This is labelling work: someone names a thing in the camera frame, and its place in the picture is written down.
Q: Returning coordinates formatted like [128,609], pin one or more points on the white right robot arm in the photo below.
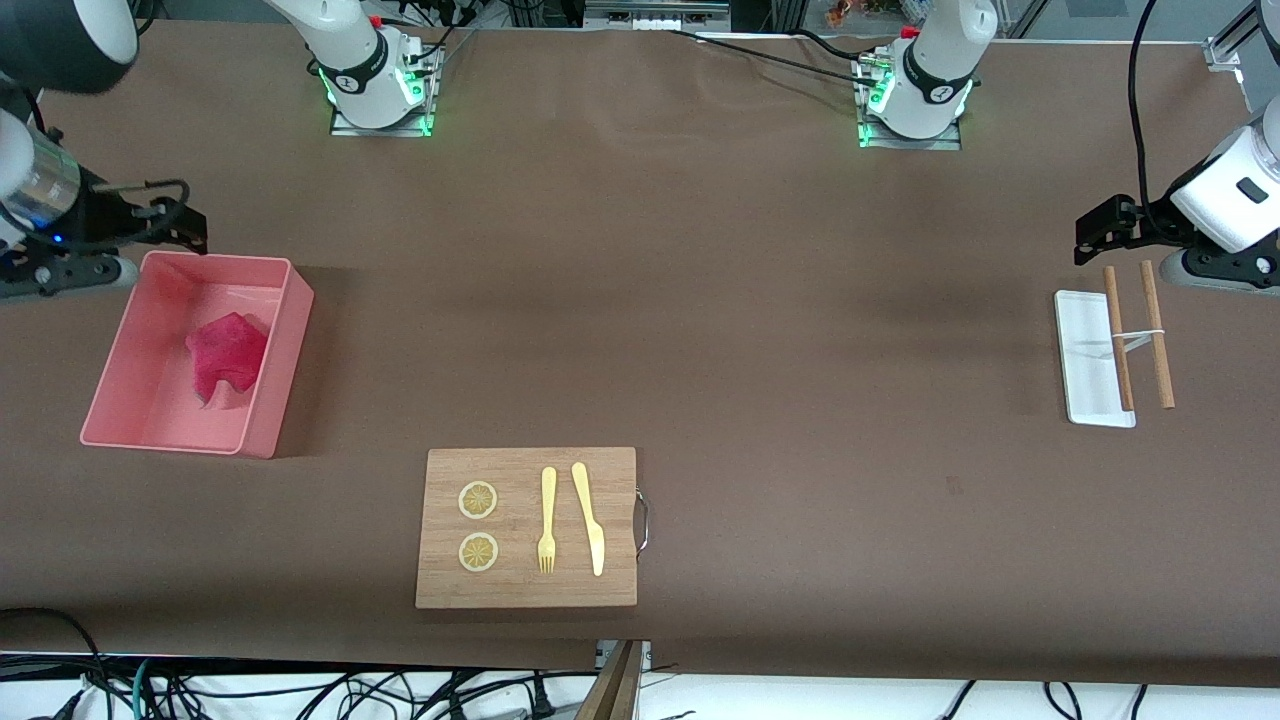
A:
[350,50]

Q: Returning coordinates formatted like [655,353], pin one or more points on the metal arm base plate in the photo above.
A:
[380,128]
[910,142]

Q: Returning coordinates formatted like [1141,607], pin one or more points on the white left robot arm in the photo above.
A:
[1230,190]

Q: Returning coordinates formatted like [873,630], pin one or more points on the pink plastic bin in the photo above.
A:
[150,400]

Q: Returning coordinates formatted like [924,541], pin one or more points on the wooden rod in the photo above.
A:
[1158,350]
[1120,350]

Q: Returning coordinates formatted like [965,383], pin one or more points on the pink cloth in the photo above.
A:
[228,355]

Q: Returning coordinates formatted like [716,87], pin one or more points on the lemon slice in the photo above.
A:
[478,500]
[478,552]

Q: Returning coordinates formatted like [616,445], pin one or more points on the yellow plastic fork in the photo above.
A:
[548,500]

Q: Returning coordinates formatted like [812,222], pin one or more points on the yellow plastic knife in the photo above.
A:
[590,520]

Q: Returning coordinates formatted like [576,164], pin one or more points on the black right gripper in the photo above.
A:
[108,213]

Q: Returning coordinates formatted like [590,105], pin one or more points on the wooden cutting board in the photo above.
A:
[525,590]

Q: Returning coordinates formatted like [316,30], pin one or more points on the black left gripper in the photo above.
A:
[1143,222]

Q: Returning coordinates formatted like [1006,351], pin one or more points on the grey power strip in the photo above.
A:
[655,12]

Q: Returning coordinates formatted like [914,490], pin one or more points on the aluminium frame profile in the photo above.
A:
[1235,50]

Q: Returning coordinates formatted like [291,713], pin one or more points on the white rack base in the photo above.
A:
[1085,360]

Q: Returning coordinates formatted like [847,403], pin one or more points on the brown wooden bracket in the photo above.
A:
[612,690]

